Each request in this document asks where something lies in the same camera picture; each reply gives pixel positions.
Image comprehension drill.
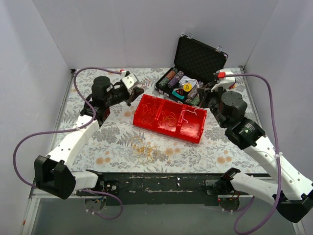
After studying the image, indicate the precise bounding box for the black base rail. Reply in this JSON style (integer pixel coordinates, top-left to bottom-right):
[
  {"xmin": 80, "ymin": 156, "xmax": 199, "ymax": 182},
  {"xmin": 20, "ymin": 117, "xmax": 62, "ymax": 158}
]
[{"xmin": 76, "ymin": 172, "xmax": 250, "ymax": 206}]

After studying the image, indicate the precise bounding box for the yellow dealer button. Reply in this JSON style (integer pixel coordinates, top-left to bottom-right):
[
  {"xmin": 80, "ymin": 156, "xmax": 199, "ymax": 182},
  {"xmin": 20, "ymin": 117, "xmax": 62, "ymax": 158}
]
[{"xmin": 183, "ymin": 83, "xmax": 193, "ymax": 92}]

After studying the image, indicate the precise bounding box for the red compartment tray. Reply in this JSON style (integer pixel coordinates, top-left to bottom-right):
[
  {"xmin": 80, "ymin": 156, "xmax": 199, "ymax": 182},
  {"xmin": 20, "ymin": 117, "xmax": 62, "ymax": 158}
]
[{"xmin": 133, "ymin": 94, "xmax": 207, "ymax": 143}]

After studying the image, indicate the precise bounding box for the orange wire pile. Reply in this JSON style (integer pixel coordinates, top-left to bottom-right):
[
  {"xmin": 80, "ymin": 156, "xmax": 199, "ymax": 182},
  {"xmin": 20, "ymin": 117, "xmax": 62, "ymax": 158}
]
[{"xmin": 129, "ymin": 136, "xmax": 172, "ymax": 165}]

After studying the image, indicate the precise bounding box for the colourful block toy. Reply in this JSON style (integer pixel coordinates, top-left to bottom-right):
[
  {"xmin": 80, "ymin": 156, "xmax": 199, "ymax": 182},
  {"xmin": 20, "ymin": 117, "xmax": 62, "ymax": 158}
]
[{"xmin": 229, "ymin": 78, "xmax": 236, "ymax": 89}]

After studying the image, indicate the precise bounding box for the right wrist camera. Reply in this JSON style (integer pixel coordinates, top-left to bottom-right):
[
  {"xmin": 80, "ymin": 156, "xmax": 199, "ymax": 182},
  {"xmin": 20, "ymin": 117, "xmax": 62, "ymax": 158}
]
[{"xmin": 211, "ymin": 69, "xmax": 235, "ymax": 92}]

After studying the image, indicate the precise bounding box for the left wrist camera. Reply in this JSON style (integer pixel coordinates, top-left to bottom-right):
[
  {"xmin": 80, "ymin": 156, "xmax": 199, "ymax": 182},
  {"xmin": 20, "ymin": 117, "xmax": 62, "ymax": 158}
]
[{"xmin": 121, "ymin": 70, "xmax": 139, "ymax": 90}]

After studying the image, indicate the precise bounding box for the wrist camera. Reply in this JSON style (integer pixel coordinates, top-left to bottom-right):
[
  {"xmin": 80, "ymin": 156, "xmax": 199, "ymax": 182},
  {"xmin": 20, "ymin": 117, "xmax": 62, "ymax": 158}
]
[
  {"xmin": 211, "ymin": 69, "xmax": 235, "ymax": 92},
  {"xmin": 121, "ymin": 70, "xmax": 139, "ymax": 90}
]

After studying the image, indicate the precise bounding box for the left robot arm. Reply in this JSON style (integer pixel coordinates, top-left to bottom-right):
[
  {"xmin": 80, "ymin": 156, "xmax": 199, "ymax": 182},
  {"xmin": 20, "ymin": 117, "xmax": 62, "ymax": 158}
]
[{"xmin": 34, "ymin": 73, "xmax": 144, "ymax": 199}]

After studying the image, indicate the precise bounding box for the orange black chip row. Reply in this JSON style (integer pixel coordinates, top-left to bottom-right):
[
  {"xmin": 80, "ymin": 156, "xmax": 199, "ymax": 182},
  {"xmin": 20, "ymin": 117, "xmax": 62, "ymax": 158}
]
[{"xmin": 190, "ymin": 94, "xmax": 201, "ymax": 107}]

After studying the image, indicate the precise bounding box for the purple poker chip row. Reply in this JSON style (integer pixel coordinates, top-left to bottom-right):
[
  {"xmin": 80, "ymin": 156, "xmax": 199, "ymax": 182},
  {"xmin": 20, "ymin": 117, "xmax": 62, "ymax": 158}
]
[{"xmin": 167, "ymin": 71, "xmax": 184, "ymax": 89}]

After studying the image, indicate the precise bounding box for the black poker chip case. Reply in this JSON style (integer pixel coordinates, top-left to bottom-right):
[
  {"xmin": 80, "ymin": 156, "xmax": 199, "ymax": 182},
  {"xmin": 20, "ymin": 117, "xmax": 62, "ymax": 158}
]
[{"xmin": 155, "ymin": 35, "xmax": 228, "ymax": 105}]

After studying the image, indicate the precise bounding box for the floral table mat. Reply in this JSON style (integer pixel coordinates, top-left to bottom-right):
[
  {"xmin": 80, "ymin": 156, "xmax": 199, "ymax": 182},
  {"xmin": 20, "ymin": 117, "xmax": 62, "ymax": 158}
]
[{"xmin": 59, "ymin": 68, "xmax": 265, "ymax": 173}]

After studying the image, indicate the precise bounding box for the white wire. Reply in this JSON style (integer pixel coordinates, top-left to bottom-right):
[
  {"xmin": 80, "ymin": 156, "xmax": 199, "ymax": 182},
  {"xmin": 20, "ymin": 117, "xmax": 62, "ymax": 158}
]
[{"xmin": 182, "ymin": 78, "xmax": 200, "ymax": 124}]

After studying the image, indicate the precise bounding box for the teal plastic piece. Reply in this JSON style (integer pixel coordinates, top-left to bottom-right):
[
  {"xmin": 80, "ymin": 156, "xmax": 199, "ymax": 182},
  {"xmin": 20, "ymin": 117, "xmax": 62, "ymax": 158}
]
[{"xmin": 172, "ymin": 90, "xmax": 185, "ymax": 100}]

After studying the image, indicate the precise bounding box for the white card deck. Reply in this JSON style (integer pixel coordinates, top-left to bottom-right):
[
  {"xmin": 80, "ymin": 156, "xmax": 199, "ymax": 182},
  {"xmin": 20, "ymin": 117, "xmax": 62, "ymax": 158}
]
[{"xmin": 179, "ymin": 75, "xmax": 196, "ymax": 87}]

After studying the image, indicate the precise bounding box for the green poker chip row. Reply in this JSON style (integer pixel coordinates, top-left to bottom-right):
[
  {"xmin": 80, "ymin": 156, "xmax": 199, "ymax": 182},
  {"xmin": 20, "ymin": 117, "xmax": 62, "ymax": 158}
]
[{"xmin": 158, "ymin": 68, "xmax": 178, "ymax": 89}]

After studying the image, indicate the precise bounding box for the yellow wire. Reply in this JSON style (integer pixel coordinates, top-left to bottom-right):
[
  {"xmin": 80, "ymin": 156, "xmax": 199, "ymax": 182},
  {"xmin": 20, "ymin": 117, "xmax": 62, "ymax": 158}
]
[{"xmin": 160, "ymin": 111, "xmax": 177, "ymax": 128}]

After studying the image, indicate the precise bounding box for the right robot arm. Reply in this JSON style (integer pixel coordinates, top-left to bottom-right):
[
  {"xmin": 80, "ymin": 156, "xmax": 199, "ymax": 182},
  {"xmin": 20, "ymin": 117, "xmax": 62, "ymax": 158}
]
[{"xmin": 198, "ymin": 88, "xmax": 313, "ymax": 223}]

